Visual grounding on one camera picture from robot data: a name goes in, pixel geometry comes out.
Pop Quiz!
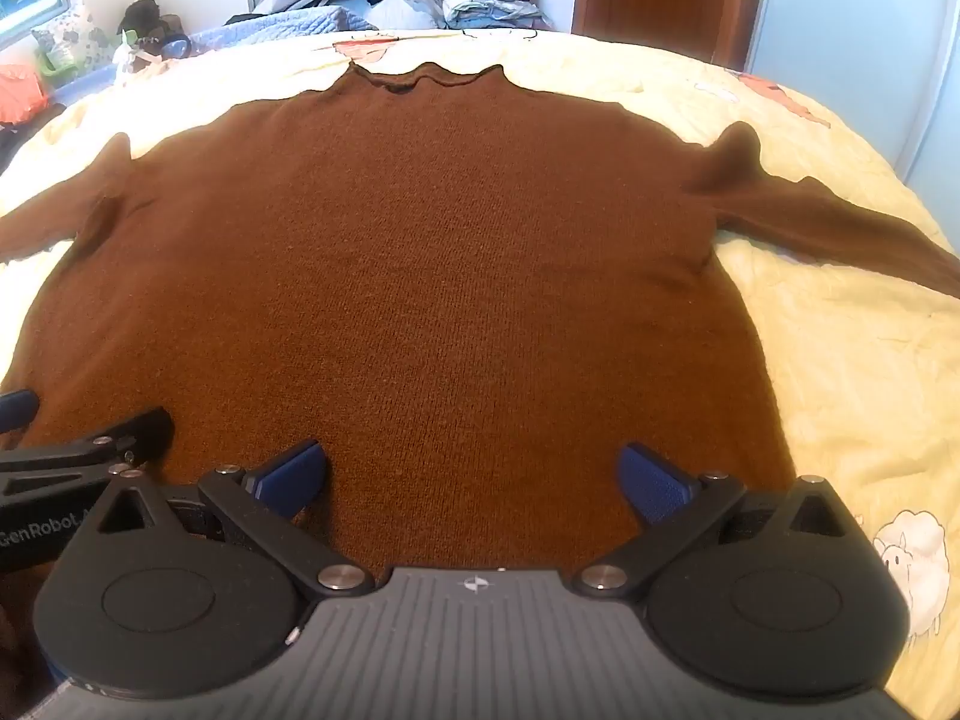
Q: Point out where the brown knit sweater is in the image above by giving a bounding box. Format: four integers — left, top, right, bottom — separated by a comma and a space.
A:
0, 60, 960, 580

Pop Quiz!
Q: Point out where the white small object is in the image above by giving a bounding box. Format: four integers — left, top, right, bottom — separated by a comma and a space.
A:
112, 34, 151, 76

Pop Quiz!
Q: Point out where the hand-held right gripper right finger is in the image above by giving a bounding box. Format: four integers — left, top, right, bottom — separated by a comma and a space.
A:
574, 442, 875, 602

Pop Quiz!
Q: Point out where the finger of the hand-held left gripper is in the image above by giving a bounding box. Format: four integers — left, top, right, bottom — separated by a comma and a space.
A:
0, 388, 40, 436
0, 406, 176, 500

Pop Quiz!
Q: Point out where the white wardrobe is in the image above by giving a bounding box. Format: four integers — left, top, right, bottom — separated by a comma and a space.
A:
746, 0, 960, 241

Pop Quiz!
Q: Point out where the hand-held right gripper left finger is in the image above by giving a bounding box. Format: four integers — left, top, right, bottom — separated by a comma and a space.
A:
75, 439, 376, 604

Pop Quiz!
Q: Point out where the orange cloth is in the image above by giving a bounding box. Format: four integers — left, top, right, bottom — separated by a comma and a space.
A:
0, 64, 50, 125

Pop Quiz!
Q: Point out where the blue quilted blanket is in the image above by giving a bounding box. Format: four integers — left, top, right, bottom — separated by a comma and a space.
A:
52, 6, 380, 102

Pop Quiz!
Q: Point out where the dark plush toy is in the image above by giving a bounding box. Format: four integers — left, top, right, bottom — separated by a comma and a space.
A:
120, 0, 188, 53

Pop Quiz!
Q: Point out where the yellow printed bed sheet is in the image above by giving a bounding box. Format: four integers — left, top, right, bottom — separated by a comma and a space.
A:
0, 28, 960, 720

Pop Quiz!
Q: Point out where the white floral cushion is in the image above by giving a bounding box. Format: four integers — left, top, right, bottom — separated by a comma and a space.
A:
30, 7, 121, 80

